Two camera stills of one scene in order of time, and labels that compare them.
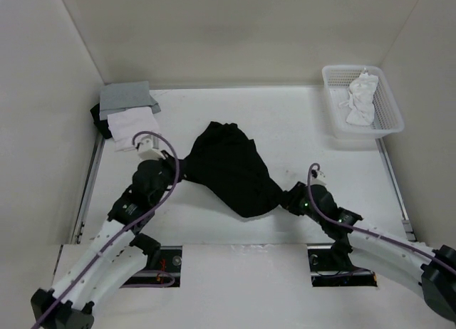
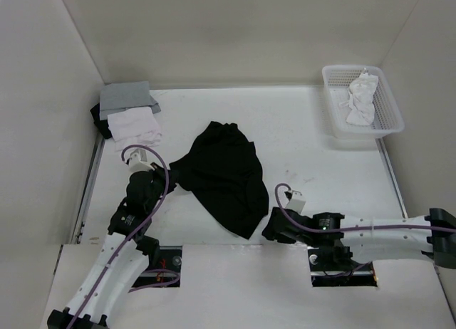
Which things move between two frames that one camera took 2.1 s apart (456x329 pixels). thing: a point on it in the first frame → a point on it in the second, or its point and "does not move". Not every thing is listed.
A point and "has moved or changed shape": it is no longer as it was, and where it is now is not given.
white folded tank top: x=122 y=126 does not move
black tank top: x=229 y=159 has moved or changed shape
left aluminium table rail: x=85 y=206 does not move
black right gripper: x=293 y=194 → x=270 y=233
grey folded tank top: x=119 y=96 does not move
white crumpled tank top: x=360 y=101 does not move
